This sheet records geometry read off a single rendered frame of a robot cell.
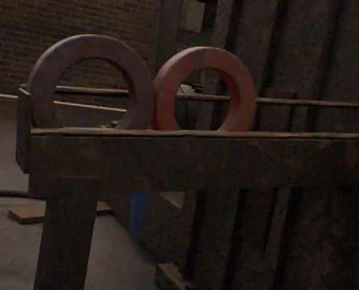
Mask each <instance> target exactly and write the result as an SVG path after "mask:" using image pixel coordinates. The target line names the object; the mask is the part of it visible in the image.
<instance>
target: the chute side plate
mask: <svg viewBox="0 0 359 290"><path fill-rule="evenodd" d="M355 170H359V140H315V139H208V138H156V137H51V136H31V146H30V161H29V187H28V197H29V198H39V197H55V196H58V193H59V183H60V177H98V178H101V185H100V190H99V195H103V194H118V193H149V192H180V191H195V190H226V189H242V188H246V189H257V188H273V187H304V186H311V187H320V186H336V185H352V183H353V180H354V171H355Z"/></svg>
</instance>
